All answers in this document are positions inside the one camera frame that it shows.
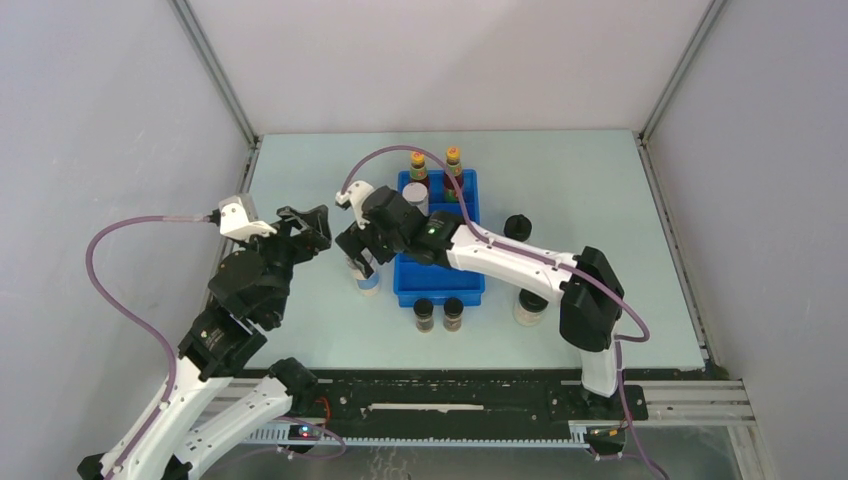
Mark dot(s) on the white spice jar black lid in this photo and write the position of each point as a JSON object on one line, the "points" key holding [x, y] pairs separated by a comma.
{"points": [[529, 308], [517, 227]]}

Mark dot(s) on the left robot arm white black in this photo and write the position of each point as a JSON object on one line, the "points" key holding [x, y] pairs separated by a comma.
{"points": [[168, 440]]}

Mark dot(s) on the red sauce bottle yellow cap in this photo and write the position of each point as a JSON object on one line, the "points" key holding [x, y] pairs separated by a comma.
{"points": [[453, 179]]}

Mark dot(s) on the small pepper jar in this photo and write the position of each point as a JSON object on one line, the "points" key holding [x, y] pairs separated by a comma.
{"points": [[423, 311], [453, 309]]}

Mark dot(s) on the blue compartment tray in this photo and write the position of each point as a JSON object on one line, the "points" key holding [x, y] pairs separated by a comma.
{"points": [[413, 281]]}

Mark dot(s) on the aluminium frame front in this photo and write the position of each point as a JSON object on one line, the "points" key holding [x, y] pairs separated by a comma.
{"points": [[669, 404]]}

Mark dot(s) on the small pepper jar left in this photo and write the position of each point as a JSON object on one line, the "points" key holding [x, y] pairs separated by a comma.
{"points": [[423, 311]]}

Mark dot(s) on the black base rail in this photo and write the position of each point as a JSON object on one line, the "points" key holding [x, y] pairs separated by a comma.
{"points": [[463, 405]]}

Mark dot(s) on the small pepper jar right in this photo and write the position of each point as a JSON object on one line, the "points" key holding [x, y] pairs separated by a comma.
{"points": [[453, 309]]}

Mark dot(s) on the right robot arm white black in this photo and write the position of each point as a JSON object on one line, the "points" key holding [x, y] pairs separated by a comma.
{"points": [[582, 286]]}

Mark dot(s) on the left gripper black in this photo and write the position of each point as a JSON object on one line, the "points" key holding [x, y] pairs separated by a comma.
{"points": [[315, 223]]}

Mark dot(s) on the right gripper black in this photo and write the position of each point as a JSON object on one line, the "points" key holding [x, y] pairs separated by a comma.
{"points": [[351, 243]]}

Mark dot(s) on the clear jar silver lid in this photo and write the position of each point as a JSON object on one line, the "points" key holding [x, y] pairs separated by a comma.
{"points": [[368, 286], [417, 195]]}

